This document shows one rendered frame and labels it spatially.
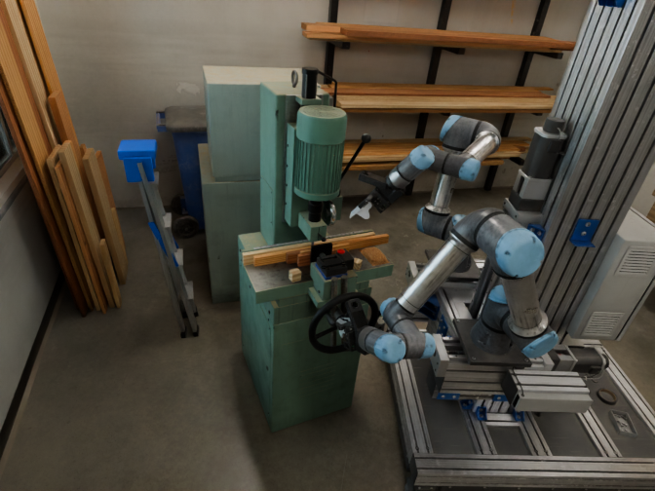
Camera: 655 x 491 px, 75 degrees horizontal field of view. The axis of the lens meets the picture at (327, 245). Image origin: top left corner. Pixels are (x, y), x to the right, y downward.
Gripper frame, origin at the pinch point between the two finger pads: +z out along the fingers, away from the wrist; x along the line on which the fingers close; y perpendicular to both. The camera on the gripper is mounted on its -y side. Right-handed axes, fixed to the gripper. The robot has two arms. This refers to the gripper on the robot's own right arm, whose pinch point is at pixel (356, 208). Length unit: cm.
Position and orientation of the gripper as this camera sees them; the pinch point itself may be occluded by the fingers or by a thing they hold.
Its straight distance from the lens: 161.9
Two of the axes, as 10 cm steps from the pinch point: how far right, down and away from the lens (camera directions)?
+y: 6.8, 7.3, 0.3
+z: -5.8, 5.1, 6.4
